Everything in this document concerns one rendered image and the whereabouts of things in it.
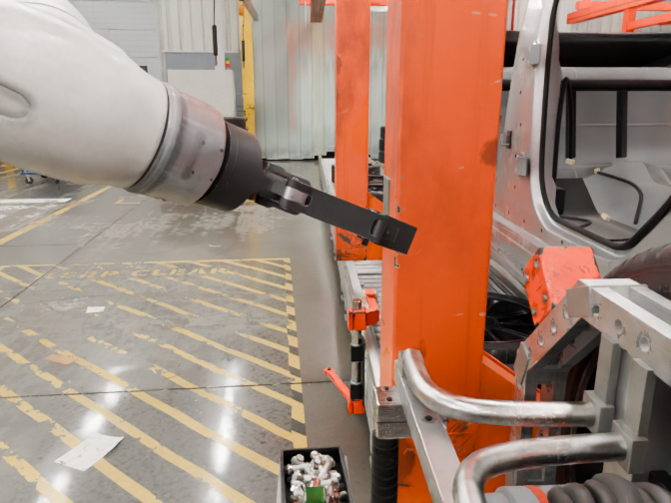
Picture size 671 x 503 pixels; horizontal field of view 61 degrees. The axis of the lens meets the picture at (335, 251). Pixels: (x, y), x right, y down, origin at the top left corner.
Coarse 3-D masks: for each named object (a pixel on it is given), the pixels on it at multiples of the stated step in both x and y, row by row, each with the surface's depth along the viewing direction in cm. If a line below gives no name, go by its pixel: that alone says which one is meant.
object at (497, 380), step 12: (492, 360) 113; (492, 372) 102; (504, 372) 111; (492, 384) 102; (504, 384) 103; (480, 396) 103; (492, 396) 103; (504, 396) 103; (480, 432) 105; (492, 432) 105; (504, 432) 105; (480, 444) 105; (492, 444) 106; (492, 480) 105; (504, 480) 105; (492, 492) 106
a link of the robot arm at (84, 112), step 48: (0, 0) 35; (0, 48) 33; (48, 48) 35; (96, 48) 38; (0, 96) 34; (48, 96) 35; (96, 96) 37; (144, 96) 40; (0, 144) 36; (48, 144) 37; (96, 144) 38; (144, 144) 40
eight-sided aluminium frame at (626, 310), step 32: (576, 288) 64; (608, 288) 61; (640, 288) 61; (544, 320) 73; (576, 320) 65; (608, 320) 58; (640, 320) 52; (544, 352) 73; (576, 352) 74; (640, 352) 52; (544, 384) 84; (512, 480) 85; (544, 480) 84
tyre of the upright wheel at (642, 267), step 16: (640, 256) 67; (656, 256) 63; (608, 272) 74; (624, 272) 70; (640, 272) 66; (656, 272) 63; (656, 288) 63; (592, 352) 78; (576, 368) 82; (576, 384) 83; (560, 432) 88; (560, 480) 88
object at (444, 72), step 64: (448, 0) 84; (448, 64) 86; (448, 128) 88; (384, 192) 101; (448, 192) 91; (384, 256) 105; (448, 256) 94; (384, 320) 106; (448, 320) 96; (384, 384) 108; (448, 384) 100
